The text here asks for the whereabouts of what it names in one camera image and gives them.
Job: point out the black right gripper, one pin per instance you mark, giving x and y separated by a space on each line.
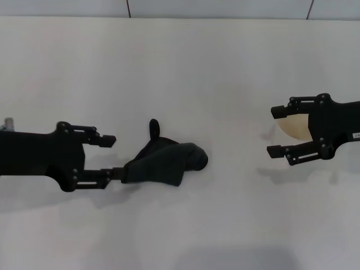
337 123

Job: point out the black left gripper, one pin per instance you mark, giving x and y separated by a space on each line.
36 153

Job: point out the white paper cup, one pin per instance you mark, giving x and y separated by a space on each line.
295 126

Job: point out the dark blue rag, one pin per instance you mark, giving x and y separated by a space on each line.
168 163

